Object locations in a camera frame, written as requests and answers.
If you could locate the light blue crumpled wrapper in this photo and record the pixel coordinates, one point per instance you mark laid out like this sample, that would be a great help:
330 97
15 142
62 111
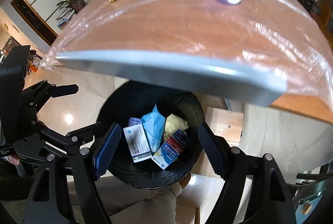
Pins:
154 124

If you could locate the potted green plant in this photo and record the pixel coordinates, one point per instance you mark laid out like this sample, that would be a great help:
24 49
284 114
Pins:
76 5

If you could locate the red white blue medicine box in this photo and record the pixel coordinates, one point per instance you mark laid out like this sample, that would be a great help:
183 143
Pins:
170 149

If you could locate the person's left hand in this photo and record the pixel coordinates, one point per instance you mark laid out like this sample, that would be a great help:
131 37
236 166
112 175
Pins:
15 160

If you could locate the black trash bin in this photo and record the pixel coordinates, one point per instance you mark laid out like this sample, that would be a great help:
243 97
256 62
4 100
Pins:
142 111

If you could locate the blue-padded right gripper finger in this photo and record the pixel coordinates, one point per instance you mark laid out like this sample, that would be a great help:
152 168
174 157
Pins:
270 199

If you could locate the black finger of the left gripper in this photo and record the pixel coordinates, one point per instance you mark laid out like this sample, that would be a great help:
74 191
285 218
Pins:
64 90

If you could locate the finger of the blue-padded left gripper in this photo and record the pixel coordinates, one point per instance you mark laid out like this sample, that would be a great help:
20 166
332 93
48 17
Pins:
57 155

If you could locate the stack of books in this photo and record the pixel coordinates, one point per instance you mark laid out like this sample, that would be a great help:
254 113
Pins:
63 20

